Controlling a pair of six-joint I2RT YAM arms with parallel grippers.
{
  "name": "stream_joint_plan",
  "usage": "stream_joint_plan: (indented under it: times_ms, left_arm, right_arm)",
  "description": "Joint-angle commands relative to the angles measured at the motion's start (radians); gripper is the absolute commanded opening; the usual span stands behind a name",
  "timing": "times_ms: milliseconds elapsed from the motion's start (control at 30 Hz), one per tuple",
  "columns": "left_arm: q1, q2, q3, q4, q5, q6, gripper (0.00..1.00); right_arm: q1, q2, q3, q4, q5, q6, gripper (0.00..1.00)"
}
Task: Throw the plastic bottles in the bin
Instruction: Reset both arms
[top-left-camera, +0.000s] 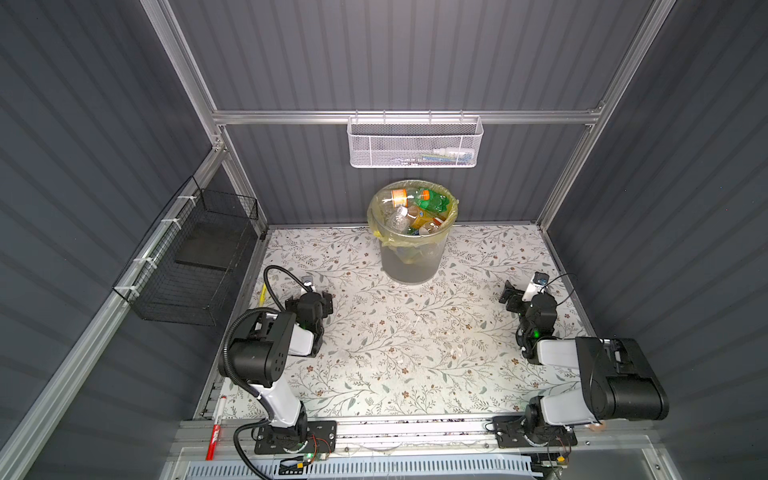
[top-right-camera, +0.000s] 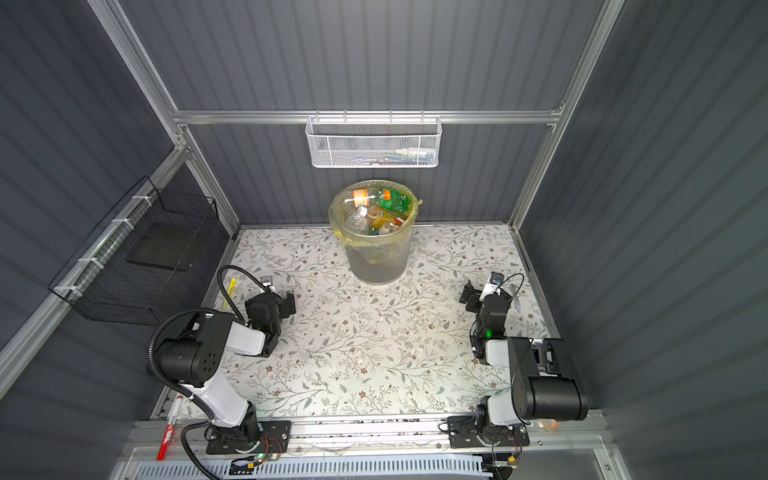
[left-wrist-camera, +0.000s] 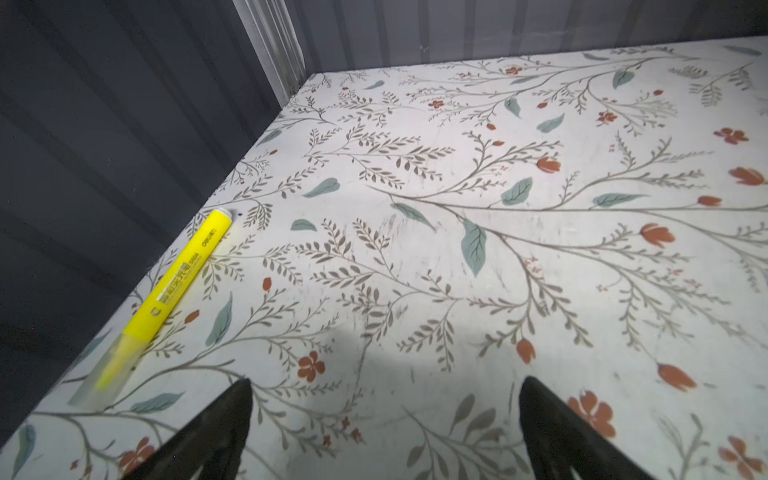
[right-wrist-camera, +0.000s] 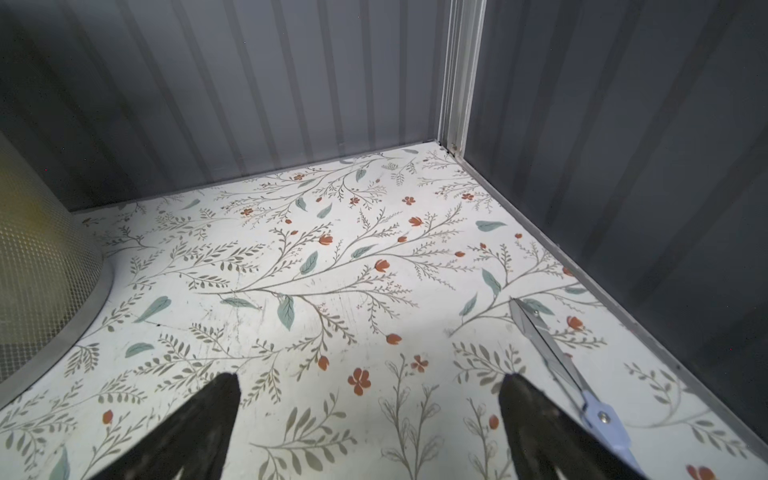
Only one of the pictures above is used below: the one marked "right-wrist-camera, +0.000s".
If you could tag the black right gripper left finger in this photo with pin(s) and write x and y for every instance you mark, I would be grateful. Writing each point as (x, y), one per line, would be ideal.
(192, 443)

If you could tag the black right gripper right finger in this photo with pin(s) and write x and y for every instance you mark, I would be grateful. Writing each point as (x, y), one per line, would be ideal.
(546, 443)

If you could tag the silver mesh waste bin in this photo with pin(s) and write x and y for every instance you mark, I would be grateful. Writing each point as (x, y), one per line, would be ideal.
(55, 279)

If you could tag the yellow plastic bin liner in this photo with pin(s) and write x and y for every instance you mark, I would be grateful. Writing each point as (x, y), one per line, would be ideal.
(28, 211)

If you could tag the lilac handled scissors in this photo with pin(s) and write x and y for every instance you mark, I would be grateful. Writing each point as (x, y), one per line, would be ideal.
(599, 418)

